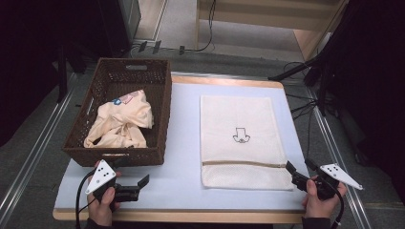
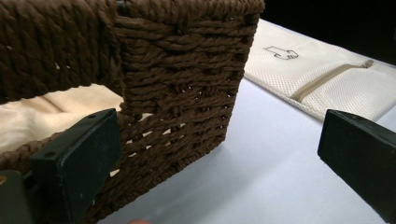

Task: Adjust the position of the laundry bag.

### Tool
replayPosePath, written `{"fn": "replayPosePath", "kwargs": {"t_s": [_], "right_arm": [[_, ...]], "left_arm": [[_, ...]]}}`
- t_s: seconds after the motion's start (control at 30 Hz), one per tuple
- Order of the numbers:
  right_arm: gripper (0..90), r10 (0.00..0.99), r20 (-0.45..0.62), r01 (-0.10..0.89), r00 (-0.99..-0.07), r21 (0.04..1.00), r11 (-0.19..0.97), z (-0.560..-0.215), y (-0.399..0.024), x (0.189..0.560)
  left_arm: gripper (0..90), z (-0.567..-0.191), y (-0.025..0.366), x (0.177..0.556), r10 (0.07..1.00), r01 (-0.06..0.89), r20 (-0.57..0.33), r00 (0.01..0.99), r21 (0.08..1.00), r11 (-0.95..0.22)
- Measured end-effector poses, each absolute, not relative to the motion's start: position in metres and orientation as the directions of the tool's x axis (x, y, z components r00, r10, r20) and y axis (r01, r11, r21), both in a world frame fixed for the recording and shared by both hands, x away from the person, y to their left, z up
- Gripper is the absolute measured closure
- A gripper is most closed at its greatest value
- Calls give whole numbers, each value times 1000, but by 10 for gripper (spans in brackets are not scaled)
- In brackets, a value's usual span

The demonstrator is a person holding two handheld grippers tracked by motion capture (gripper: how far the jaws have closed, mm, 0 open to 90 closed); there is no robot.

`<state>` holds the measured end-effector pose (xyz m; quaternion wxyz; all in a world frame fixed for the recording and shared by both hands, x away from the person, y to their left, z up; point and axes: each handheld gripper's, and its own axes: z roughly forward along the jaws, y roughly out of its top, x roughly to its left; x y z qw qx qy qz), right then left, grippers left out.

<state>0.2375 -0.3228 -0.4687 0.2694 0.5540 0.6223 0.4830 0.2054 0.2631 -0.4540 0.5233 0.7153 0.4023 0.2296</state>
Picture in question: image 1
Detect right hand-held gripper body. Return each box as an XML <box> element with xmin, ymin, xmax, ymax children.
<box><xmin>290</xmin><ymin>163</ymin><xmax>364</xmax><ymax>201</ymax></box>

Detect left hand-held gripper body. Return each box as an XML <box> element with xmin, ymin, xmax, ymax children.
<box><xmin>85</xmin><ymin>159</ymin><xmax>141</xmax><ymax>203</ymax></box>

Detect cream garment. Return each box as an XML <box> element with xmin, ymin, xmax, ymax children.
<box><xmin>83</xmin><ymin>89</ymin><xmax>155</xmax><ymax>149</ymax></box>

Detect white mesh laundry bag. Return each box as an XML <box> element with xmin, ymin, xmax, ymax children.
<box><xmin>200</xmin><ymin>94</ymin><xmax>295</xmax><ymax>192</ymax></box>

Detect brown wicker basket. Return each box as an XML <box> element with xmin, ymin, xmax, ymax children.
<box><xmin>61</xmin><ymin>56</ymin><xmax>173</xmax><ymax>168</ymax></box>

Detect person's left hand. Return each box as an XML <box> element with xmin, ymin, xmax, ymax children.
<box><xmin>86</xmin><ymin>160</ymin><xmax>123</xmax><ymax>227</ymax></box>

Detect person's right hand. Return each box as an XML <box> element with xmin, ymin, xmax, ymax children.
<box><xmin>302</xmin><ymin>177</ymin><xmax>348</xmax><ymax>219</ymax></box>

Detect light blue table mat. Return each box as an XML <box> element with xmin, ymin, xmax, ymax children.
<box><xmin>54</xmin><ymin>81</ymin><xmax>320</xmax><ymax>213</ymax></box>

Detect wooden table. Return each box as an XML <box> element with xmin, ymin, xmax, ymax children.
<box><xmin>52</xmin><ymin>73</ymin><xmax>322</xmax><ymax>225</ymax></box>

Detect dark curtain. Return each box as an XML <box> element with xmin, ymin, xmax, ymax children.
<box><xmin>324</xmin><ymin>0</ymin><xmax>405</xmax><ymax>206</ymax></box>
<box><xmin>0</xmin><ymin>0</ymin><xmax>108</xmax><ymax>148</ymax></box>

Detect black tripod stand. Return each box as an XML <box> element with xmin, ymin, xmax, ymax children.
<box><xmin>267</xmin><ymin>0</ymin><xmax>354</xmax><ymax>117</ymax></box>

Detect black metal stand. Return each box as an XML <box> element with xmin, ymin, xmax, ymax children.
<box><xmin>54</xmin><ymin>41</ymin><xmax>88</xmax><ymax>105</ymax></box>

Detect dark grey cabinet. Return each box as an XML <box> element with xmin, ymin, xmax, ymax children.
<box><xmin>96</xmin><ymin>0</ymin><xmax>142</xmax><ymax>59</ymax></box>

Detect light wooden shelf unit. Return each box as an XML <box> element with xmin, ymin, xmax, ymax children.
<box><xmin>194</xmin><ymin>0</ymin><xmax>349</xmax><ymax>62</ymax></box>

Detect metal floor rail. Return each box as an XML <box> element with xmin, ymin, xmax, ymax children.
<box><xmin>305</xmin><ymin>84</ymin><xmax>374</xmax><ymax>229</ymax></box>
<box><xmin>0</xmin><ymin>73</ymin><xmax>77</xmax><ymax>220</ymax></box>

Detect right hand-held gripper cable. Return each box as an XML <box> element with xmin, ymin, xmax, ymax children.
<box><xmin>321</xmin><ymin>177</ymin><xmax>346</xmax><ymax>229</ymax></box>

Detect black floor cables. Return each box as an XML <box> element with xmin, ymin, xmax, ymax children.
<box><xmin>282</xmin><ymin>61</ymin><xmax>320</xmax><ymax>160</ymax></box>

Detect black hanging cable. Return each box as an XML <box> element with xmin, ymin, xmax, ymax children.
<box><xmin>190</xmin><ymin>0</ymin><xmax>218</xmax><ymax>53</ymax></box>

